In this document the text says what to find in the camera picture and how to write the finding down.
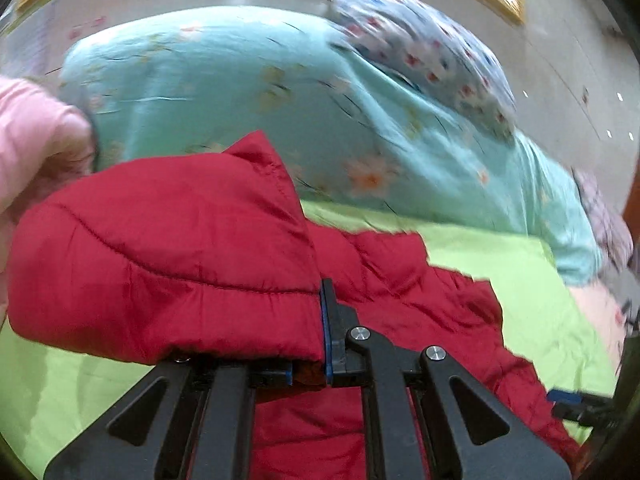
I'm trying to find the red quilted jacket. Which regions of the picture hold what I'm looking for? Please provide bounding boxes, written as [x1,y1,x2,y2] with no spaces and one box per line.
[6,130,583,480]

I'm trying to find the dotted wall poster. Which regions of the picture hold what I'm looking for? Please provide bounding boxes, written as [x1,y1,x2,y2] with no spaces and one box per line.
[12,10,63,76]

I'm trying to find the green bed sheet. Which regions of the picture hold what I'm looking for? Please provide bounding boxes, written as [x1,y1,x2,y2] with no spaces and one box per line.
[0,199,621,467]

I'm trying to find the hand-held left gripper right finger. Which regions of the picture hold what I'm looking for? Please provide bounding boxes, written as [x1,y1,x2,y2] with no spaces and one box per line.
[319,279,572,480]

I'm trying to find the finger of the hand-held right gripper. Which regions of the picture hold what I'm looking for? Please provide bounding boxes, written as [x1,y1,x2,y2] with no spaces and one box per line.
[546,387,621,430]

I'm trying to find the pink quilt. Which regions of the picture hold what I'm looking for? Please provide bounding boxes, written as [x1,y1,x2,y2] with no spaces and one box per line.
[0,76,98,321]

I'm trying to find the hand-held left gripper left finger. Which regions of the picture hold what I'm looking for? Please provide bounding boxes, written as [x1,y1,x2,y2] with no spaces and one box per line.
[44,355,295,480]

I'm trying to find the plaid pillow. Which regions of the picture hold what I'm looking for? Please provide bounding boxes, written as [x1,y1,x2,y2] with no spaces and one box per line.
[572,167,636,268]

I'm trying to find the blue patterned pillow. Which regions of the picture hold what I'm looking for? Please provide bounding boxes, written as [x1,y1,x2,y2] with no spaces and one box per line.
[327,0,518,141]

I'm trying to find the teal floral duvet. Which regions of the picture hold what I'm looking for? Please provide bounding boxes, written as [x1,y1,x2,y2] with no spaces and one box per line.
[57,5,606,286]

